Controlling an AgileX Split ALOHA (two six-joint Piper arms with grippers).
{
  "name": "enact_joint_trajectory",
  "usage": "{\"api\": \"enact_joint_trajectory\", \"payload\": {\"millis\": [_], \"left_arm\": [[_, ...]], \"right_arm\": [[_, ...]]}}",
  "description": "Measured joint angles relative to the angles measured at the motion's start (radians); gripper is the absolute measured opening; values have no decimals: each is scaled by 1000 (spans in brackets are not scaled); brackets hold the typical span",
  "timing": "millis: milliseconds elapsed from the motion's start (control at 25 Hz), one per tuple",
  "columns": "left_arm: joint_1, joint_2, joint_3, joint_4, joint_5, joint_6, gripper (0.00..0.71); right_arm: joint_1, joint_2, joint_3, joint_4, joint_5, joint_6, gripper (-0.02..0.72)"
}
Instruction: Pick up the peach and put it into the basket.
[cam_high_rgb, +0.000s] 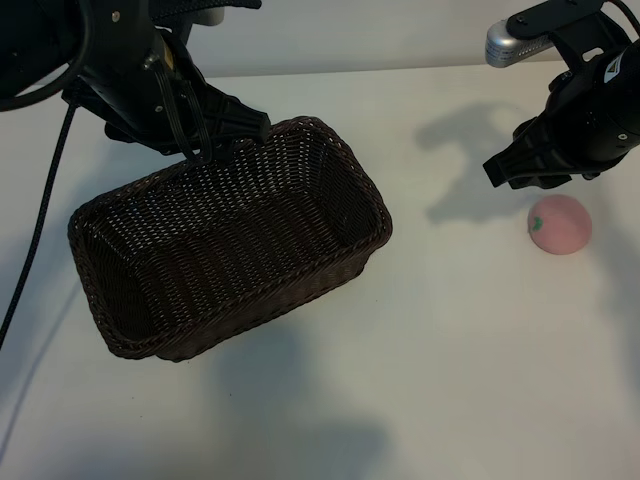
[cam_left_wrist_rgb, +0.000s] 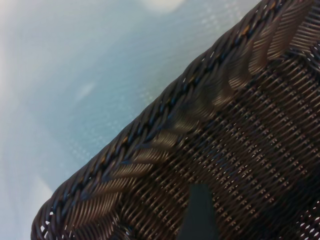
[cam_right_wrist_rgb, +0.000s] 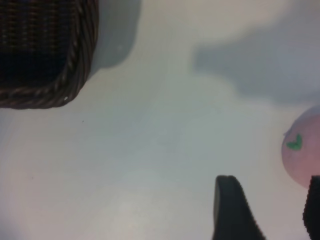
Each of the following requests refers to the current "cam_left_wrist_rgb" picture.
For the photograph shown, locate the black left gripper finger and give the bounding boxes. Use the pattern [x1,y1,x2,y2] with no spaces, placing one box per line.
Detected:
[177,184,218,240]

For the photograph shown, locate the dark brown wicker basket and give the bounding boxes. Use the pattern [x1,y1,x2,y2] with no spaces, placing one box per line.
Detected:
[30,0,320,240]

